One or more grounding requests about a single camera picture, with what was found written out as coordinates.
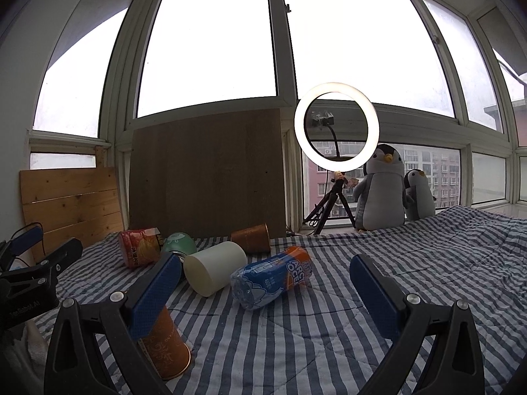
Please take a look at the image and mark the light pine board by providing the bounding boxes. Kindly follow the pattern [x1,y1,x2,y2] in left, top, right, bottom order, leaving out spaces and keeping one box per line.
[20,167,125,262]

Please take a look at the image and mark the dark wooden board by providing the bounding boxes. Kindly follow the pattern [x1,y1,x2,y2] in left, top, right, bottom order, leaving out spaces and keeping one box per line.
[129,108,288,240]

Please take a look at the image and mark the phone holder on gooseneck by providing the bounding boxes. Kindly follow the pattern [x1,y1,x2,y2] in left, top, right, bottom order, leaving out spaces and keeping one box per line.
[310,109,343,159]

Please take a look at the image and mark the brown paper cup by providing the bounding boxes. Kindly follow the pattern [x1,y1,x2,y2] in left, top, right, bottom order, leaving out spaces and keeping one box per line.
[230,223,271,254]

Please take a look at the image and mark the ring light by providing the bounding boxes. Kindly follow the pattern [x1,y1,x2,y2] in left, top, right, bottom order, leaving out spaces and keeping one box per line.
[294,82,380,172]

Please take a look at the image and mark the white cup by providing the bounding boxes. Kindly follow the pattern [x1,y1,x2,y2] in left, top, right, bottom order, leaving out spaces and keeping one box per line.
[183,241,248,298]

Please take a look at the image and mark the red snack can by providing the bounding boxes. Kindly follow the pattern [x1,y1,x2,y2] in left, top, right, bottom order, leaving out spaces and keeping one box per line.
[119,227,162,271]

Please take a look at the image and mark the person's left forearm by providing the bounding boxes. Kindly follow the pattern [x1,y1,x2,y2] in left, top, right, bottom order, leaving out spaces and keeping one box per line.
[0,320,47,395]

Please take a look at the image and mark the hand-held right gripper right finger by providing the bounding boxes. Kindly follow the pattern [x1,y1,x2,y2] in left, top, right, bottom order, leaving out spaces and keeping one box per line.
[349,254,487,395]

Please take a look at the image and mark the blue striped blanket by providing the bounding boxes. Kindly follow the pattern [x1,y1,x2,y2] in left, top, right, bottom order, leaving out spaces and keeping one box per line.
[25,205,527,395]

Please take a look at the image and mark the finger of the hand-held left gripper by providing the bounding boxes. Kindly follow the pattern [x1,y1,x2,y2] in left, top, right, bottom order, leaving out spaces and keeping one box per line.
[0,223,44,274]
[4,237,84,286]

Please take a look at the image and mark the orange paper cup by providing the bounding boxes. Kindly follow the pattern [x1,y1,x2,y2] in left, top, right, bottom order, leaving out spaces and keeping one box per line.
[138,304,192,381]

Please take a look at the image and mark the green can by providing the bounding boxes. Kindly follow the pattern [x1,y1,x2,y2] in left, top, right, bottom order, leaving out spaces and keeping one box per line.
[161,231,198,259]

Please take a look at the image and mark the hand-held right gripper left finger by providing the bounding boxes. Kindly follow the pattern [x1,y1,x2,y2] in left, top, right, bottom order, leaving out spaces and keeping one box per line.
[43,252,184,395]

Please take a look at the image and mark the large grey penguin plush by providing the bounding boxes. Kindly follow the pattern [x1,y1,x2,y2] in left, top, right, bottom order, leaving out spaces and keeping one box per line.
[352,143,415,232]

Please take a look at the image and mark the small grey penguin plush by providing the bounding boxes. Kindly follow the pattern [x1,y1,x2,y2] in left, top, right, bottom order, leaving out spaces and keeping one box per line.
[402,169,437,222]

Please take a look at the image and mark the black tripod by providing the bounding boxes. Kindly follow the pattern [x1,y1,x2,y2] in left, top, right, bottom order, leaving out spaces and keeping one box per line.
[302,171,357,235]

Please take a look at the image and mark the blue orange plastic bottle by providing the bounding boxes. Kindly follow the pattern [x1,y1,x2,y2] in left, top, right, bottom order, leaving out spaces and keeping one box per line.
[230,246,316,311]

